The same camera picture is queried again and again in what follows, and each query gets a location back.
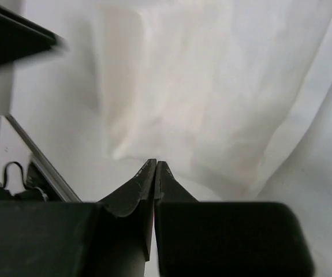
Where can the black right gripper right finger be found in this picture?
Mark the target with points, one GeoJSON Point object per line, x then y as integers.
{"type": "Point", "coordinates": [238, 238]}

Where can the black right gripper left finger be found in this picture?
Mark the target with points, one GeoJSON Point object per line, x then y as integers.
{"type": "Point", "coordinates": [43, 235]}

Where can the white pleated skirt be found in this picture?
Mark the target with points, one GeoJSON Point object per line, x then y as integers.
{"type": "Point", "coordinates": [224, 91]}

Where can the aluminium table rail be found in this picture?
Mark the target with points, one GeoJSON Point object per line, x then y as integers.
{"type": "Point", "coordinates": [57, 182]}

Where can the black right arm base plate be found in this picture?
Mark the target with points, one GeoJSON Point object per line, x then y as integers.
{"type": "Point", "coordinates": [35, 181]}

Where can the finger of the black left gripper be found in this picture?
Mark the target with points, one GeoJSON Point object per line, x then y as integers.
{"type": "Point", "coordinates": [21, 38]}

